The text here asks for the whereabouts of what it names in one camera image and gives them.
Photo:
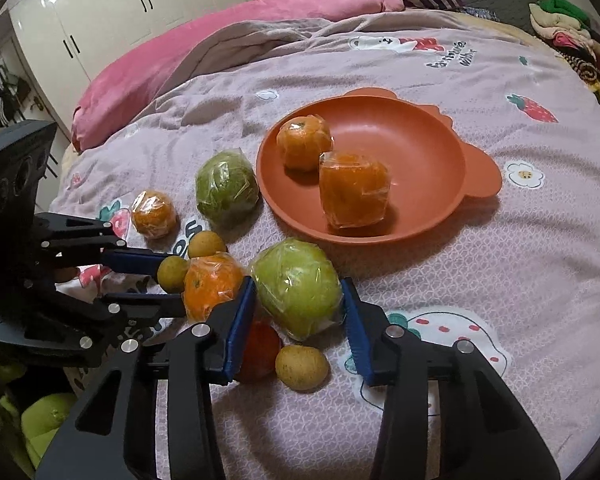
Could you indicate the pink plush quilt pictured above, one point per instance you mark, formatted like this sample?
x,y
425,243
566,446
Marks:
x,y
126,88

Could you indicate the yellow-brown small fruit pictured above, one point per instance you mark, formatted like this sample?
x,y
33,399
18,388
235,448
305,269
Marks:
x,y
301,368

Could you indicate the yellow-green cloth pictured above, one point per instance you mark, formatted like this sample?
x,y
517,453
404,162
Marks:
x,y
35,399

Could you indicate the red tomato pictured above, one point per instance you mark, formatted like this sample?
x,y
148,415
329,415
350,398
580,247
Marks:
x,y
261,348

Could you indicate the small orange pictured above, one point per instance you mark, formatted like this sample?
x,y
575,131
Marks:
x,y
153,214

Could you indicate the light green fruit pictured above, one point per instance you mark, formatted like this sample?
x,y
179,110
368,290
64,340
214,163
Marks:
x,y
299,287

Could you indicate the small brown longan fruit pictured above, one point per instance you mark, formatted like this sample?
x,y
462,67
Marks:
x,y
205,243

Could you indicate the wrapped orange blocky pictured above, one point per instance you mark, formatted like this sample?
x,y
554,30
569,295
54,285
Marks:
x,y
354,189

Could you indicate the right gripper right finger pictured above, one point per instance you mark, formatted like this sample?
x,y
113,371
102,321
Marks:
x,y
484,433

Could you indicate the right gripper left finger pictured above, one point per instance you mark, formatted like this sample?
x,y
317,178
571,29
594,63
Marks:
x,y
110,432

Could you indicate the pile of folded clothes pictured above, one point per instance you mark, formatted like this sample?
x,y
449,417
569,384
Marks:
x,y
567,29

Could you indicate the pink strawberry print blanket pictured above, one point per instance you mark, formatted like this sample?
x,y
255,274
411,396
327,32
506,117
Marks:
x,y
518,275

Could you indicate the orange bear-shaped plate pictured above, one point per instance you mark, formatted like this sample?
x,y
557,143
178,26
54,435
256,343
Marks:
x,y
432,169

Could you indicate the wrapped orange round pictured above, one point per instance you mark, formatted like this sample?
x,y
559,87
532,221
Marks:
x,y
302,140

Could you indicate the small yellow-green longan fruit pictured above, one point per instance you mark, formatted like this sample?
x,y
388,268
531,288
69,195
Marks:
x,y
171,274

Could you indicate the white wardrobe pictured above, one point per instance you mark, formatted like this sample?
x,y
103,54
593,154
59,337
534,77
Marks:
x,y
67,43

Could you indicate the dark green fruit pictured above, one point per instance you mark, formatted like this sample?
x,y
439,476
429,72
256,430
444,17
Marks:
x,y
226,189

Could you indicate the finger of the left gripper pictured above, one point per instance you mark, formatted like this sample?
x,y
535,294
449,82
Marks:
x,y
115,257
119,316

